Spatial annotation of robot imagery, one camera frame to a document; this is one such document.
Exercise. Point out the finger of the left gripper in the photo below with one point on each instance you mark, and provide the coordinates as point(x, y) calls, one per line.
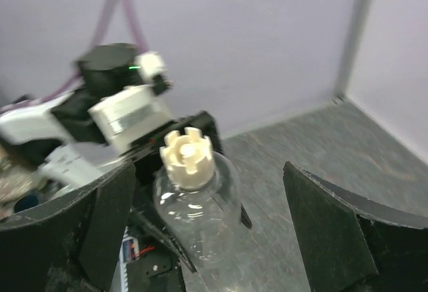
point(245, 219)
point(142, 223)

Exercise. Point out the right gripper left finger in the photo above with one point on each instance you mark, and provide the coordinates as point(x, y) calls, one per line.
point(71, 243)

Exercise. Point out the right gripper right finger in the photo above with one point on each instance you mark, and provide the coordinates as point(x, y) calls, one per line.
point(350, 243)

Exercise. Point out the clear bottle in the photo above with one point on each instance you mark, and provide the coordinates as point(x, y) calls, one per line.
point(204, 221)

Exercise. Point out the cream bottle cap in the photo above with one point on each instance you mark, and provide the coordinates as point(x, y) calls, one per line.
point(188, 158)

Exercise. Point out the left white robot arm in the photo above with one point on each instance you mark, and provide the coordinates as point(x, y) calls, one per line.
point(123, 157)

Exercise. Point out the slotted cable duct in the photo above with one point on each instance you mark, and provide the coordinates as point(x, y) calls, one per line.
point(125, 256)

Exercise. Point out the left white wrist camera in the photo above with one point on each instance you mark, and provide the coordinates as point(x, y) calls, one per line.
point(135, 111)

